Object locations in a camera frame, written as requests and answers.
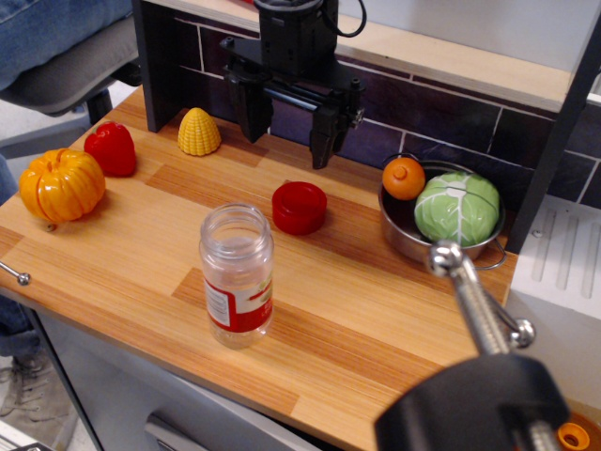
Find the green toy cabbage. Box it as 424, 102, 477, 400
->
414, 171, 501, 247

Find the black and steel clamp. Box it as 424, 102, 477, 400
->
375, 241, 593, 450

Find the black cable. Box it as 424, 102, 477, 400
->
320, 0, 367, 39

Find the red toy bell pepper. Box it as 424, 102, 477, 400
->
84, 121, 136, 177

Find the grey sneaker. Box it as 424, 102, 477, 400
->
1, 351, 73, 430

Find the white toy sink drainer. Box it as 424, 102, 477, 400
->
512, 195, 600, 319

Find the orange toy fruit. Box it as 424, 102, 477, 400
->
382, 157, 426, 201

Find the orange toy pumpkin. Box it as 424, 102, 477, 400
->
19, 148, 106, 224

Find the person leg in jeans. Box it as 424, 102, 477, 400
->
1, 1, 132, 89

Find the red plastic cap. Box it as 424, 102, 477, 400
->
271, 181, 327, 235

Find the grey wooden shelf unit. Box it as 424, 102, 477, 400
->
134, 1, 600, 248

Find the grey office chair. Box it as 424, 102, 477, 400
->
1, 16, 142, 159

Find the grey drawer handle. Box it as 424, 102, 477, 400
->
144, 414, 207, 451

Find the steel clamp handle left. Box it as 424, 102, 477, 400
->
0, 262, 31, 287

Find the clear plastic spice jar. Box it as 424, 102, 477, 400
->
199, 203, 274, 349

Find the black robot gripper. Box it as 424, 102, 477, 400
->
221, 1, 366, 169

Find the yellow toy corn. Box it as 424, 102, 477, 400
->
177, 107, 222, 156

